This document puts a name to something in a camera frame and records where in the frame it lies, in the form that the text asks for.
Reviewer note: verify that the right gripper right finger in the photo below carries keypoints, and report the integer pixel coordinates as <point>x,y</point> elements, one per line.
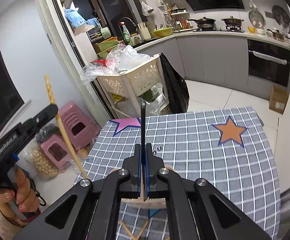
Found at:
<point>154,187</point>

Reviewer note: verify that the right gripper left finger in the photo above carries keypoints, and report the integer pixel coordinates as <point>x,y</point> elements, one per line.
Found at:
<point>131,186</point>

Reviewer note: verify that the beige utensil holder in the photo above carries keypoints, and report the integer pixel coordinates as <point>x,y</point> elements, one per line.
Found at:
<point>141,202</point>

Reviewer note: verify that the yellow patterned chopstick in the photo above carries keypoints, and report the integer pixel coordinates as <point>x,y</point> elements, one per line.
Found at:
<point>62,128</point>

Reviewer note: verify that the black utensil handle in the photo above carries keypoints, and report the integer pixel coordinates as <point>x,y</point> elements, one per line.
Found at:
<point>143,149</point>

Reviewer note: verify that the grey kitchen cabinets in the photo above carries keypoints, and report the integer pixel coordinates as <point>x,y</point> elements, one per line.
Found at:
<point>215,59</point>

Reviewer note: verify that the left hand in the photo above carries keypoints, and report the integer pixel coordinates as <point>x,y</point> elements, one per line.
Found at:
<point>26,201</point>

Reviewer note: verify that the wooden chopstick on table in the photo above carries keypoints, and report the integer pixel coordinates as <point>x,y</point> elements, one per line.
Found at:
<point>134,233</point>

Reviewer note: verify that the small pink plastic stool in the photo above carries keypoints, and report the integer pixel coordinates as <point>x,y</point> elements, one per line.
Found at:
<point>57,151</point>

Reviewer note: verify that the pink star sticker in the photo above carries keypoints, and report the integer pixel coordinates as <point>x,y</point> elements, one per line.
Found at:
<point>124,123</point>

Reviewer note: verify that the large pink plastic stool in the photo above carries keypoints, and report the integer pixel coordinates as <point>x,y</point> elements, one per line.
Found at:
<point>80,129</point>

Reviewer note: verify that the grey checked tablecloth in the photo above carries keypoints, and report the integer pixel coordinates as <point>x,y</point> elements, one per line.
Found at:
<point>188,143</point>

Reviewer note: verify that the orange star sticker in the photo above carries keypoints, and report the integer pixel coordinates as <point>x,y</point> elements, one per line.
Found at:
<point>229,131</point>

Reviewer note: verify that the beige plastic basket rack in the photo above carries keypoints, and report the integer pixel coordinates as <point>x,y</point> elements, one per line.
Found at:
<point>133,83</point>

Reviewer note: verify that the black plastic bag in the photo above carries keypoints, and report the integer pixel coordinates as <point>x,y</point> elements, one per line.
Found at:
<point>178,93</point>

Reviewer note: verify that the green dish soap bottle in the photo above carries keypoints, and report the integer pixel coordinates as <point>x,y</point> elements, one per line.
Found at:
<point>125,33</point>

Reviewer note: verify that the cardboard box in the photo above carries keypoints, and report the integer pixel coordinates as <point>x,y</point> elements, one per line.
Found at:
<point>278,99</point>

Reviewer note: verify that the knife block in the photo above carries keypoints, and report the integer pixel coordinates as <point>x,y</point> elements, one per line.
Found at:
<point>144,31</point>

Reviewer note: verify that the green colander basket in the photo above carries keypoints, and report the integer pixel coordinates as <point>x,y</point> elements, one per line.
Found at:
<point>163,32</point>

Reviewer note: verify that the black built-in oven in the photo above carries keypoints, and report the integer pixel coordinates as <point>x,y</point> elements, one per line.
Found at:
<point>269,62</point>

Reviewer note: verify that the black wok on stove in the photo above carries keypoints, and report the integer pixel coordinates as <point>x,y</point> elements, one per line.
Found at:
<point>204,23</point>

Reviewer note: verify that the pot with lid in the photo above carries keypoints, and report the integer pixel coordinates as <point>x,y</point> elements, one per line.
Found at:
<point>232,21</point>

